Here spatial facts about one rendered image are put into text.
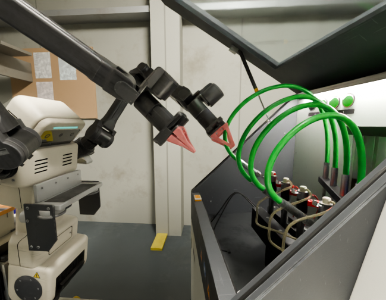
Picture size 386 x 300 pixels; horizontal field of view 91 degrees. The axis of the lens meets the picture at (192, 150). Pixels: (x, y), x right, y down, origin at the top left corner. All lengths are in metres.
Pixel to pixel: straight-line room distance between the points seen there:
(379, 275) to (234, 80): 2.15
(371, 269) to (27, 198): 0.93
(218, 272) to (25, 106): 0.73
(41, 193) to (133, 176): 1.84
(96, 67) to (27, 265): 0.72
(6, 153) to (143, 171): 2.00
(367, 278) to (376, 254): 0.04
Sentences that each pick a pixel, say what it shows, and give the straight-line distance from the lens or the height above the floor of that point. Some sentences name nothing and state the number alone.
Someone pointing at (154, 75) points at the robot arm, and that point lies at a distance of 0.51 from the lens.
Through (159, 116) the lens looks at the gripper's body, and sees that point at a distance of 0.50.
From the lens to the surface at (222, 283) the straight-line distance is 0.51.
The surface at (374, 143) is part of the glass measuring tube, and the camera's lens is 0.81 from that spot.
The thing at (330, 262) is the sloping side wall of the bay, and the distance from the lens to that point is 0.45.
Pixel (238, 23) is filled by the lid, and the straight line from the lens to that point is 0.95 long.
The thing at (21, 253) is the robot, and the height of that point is 0.86.
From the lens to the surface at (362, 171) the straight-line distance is 0.57.
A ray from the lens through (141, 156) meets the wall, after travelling 2.49.
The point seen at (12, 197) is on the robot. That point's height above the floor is 1.04.
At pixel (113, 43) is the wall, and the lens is 2.73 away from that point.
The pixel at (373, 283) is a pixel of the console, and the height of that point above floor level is 1.04.
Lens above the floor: 1.30
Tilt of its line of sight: 8 degrees down
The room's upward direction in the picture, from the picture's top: straight up
